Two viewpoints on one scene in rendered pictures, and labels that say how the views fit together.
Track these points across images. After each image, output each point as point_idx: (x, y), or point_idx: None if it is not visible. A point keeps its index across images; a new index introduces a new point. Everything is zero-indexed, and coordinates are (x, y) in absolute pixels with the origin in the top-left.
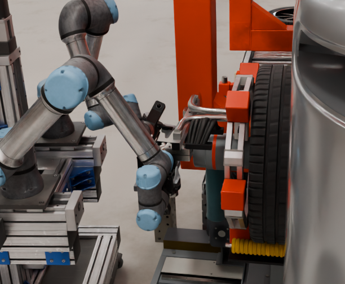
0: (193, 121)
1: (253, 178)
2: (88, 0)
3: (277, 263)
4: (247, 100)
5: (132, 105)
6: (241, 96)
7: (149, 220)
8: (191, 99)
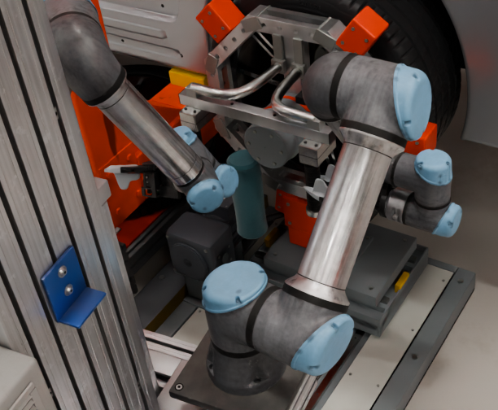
0: None
1: None
2: (80, 9)
3: None
4: (378, 15)
5: (199, 141)
6: (370, 15)
7: (458, 216)
8: (211, 87)
